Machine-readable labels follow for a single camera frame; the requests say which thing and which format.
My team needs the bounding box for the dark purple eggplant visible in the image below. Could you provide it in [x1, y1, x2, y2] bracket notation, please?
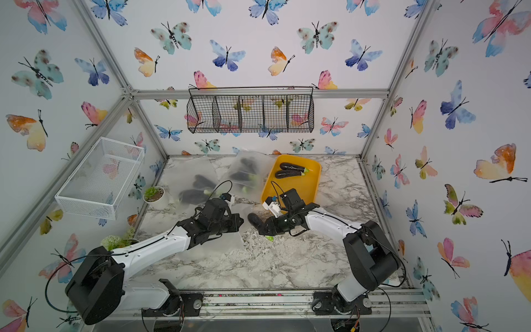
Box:
[178, 174, 216, 205]

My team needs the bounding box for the clear zip-top bag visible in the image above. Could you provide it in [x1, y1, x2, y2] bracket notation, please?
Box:
[222, 150, 275, 202]
[167, 220, 244, 261]
[164, 157, 218, 206]

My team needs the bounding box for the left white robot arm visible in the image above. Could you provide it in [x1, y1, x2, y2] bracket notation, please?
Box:
[65, 193, 243, 325]

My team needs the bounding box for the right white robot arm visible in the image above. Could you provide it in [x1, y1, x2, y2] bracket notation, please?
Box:
[248, 189, 402, 305]

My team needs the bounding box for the eggplant in tray middle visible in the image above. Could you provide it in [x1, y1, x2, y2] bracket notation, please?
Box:
[275, 170, 304, 179]

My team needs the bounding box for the eggplant at tray back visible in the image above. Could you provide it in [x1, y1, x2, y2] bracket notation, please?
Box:
[280, 163, 309, 173]

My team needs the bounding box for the yellow plastic tray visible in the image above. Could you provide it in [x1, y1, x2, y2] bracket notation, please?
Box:
[260, 154, 322, 204]

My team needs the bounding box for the small white potted succulent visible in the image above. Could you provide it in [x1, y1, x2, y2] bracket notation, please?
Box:
[143, 186, 169, 210]

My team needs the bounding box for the potted orange flower plant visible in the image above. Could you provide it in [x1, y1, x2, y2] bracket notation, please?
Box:
[100, 228, 138, 251]

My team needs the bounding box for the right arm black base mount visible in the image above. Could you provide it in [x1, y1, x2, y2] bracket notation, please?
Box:
[311, 290, 372, 316]

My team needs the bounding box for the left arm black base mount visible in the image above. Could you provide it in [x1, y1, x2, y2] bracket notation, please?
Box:
[141, 279, 204, 318]

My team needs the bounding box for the black wire wall basket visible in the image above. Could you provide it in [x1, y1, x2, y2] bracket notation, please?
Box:
[185, 86, 315, 134]

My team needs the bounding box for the white mesh wall basket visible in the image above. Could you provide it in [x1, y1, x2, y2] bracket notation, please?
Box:
[55, 137, 145, 220]

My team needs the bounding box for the aluminium front rail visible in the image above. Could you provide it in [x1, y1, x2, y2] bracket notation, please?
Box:
[84, 289, 431, 325]

